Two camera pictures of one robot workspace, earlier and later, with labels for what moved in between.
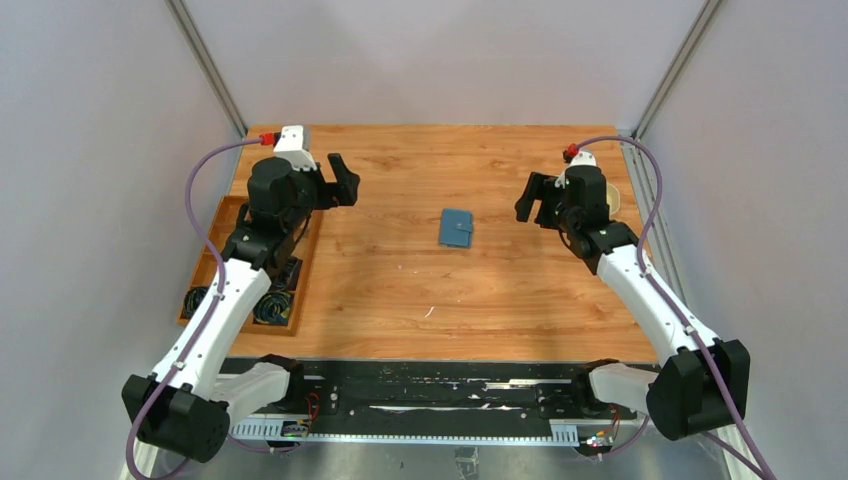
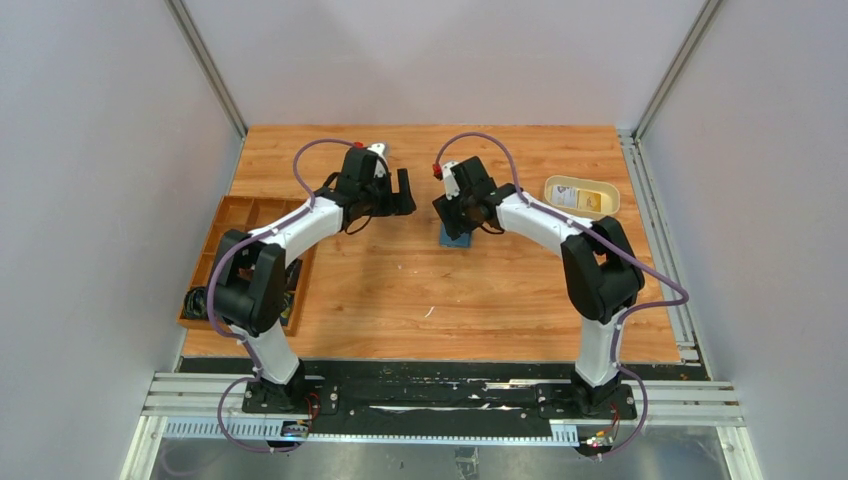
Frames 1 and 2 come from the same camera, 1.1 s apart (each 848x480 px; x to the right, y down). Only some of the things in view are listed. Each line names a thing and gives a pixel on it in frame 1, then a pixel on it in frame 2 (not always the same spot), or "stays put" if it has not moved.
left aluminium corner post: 197,46 stays put
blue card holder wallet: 456,226 stays put
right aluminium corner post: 677,70 stays put
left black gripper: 329,188 to 387,193
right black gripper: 546,206 to 456,216
